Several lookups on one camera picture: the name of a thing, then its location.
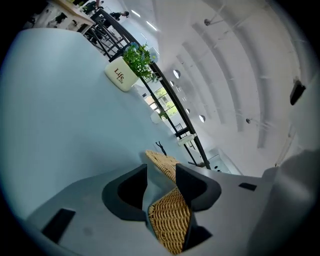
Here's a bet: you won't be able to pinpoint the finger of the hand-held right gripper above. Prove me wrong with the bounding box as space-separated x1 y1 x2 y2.
276 74 320 165

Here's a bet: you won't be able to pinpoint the small white pot green plant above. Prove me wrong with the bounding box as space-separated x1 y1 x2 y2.
149 108 171 125

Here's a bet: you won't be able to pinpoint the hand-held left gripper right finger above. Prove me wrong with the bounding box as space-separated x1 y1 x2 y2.
175 162 274 254

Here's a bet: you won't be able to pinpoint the white pot flowering plant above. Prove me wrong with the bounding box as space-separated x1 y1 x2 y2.
103 41 164 92

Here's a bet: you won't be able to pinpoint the woven wicker tissue box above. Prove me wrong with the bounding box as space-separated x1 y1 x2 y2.
144 141 194 256

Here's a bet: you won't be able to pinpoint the black metal railing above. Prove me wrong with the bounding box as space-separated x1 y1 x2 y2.
88 6 213 171

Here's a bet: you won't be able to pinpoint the wooden table white legs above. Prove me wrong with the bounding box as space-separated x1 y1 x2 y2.
47 0 97 36

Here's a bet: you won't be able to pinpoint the light blue table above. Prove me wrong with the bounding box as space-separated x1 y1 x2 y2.
0 27 245 223

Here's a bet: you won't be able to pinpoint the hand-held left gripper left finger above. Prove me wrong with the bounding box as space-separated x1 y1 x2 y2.
24 163 173 256

